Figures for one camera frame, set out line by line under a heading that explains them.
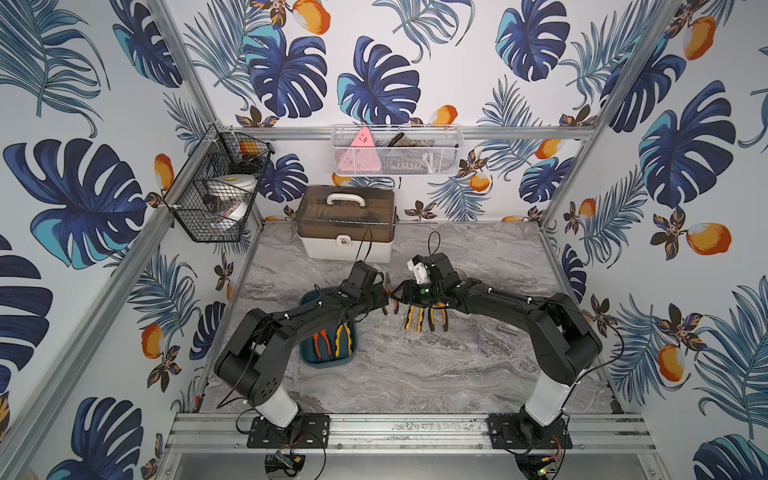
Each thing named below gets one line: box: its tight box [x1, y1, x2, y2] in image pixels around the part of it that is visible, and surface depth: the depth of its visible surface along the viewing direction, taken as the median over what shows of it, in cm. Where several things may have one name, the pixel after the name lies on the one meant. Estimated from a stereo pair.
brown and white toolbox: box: [296, 185, 396, 263], surface depth 100 cm
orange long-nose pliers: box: [428, 302, 449, 332], surface depth 94 cm
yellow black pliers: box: [335, 322, 352, 357], surface depth 90 cm
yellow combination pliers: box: [405, 306, 425, 333], surface depth 94 cm
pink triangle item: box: [335, 127, 382, 173], surface depth 92 cm
